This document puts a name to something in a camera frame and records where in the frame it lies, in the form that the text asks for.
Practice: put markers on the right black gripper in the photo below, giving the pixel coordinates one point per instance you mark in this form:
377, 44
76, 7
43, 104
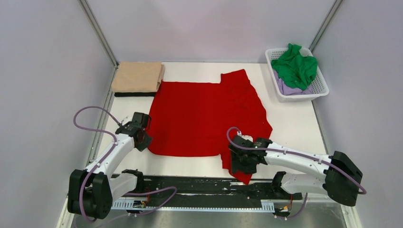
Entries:
236, 166

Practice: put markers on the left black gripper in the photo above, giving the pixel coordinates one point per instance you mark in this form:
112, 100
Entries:
142, 146

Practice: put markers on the red t shirt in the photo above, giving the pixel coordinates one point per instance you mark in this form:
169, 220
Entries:
196, 119

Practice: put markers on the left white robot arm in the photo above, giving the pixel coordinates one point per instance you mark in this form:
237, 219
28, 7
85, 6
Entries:
93, 190

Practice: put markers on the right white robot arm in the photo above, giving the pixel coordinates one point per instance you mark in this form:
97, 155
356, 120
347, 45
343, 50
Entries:
333, 175

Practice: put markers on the folded beige t shirt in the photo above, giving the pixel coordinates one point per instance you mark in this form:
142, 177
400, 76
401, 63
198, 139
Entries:
138, 77

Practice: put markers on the green t shirt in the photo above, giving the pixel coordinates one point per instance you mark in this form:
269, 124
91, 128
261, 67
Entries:
296, 70

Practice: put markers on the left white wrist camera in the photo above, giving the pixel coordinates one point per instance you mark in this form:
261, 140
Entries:
126, 120

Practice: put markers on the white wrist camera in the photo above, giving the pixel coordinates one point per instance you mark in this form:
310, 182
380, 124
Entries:
126, 120
245, 137

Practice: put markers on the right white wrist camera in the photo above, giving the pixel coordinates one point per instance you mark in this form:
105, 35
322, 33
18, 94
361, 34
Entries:
245, 137

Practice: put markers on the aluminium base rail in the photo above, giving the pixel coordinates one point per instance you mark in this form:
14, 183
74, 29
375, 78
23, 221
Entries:
284, 186

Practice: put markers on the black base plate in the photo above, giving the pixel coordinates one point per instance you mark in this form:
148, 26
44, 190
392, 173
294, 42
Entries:
171, 192

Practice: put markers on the white slotted cable duct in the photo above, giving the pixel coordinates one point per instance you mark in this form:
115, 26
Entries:
200, 203

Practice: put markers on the left aluminium frame post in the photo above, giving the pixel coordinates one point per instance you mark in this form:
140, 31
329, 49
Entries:
98, 31

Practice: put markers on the aluminium frame post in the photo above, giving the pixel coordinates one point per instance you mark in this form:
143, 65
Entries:
325, 24
98, 31

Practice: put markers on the right aluminium frame post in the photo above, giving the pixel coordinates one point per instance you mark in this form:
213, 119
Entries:
325, 24

